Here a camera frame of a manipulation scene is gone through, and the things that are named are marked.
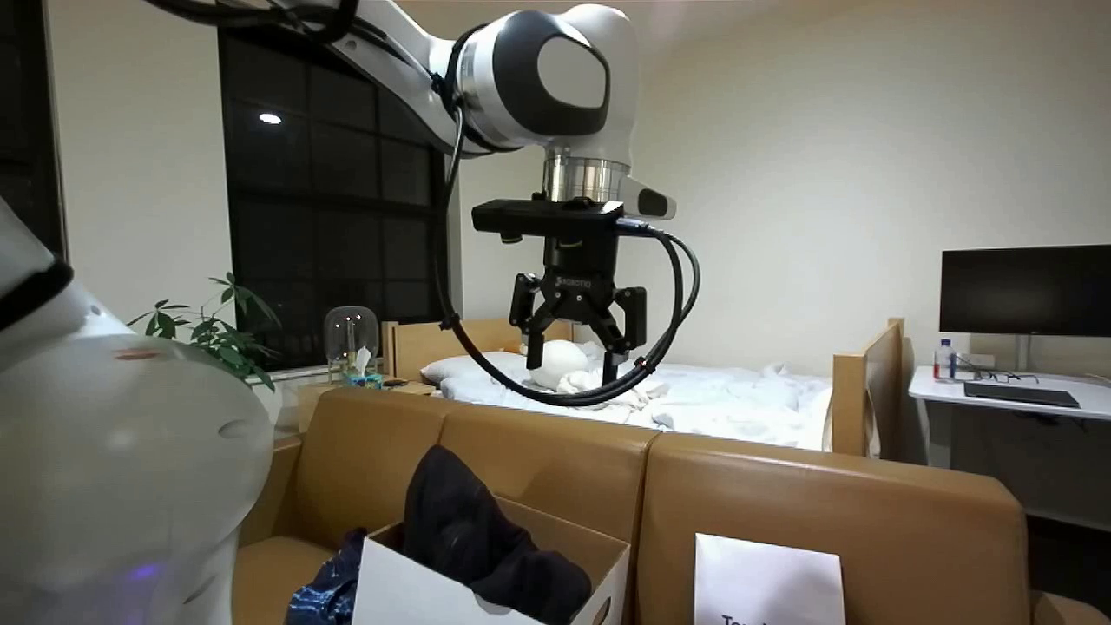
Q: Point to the black keyboard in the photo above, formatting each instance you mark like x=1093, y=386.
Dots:
x=1024, y=393

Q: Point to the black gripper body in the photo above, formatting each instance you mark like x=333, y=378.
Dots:
x=581, y=284

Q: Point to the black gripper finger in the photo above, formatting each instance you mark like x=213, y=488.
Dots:
x=612, y=361
x=535, y=350

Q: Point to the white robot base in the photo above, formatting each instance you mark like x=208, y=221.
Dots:
x=125, y=463

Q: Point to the dark window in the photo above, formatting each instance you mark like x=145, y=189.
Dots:
x=336, y=194

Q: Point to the black cloth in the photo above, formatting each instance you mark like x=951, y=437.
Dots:
x=455, y=528

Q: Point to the blue patterned cloth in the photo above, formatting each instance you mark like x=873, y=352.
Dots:
x=327, y=598

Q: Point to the white paper sign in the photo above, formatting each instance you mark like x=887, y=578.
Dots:
x=745, y=580

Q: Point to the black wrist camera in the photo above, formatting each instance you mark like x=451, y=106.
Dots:
x=541, y=218

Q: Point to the glass dome jar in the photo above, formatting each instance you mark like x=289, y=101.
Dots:
x=352, y=346

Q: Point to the white desk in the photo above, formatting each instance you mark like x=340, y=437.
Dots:
x=1054, y=459

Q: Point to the plastic water bottle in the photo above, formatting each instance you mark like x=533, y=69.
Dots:
x=947, y=358

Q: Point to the black computer monitor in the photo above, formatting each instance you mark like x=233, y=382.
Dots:
x=1028, y=288

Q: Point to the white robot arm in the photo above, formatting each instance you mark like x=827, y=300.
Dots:
x=531, y=78

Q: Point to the green potted plant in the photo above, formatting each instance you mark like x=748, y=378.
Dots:
x=213, y=328

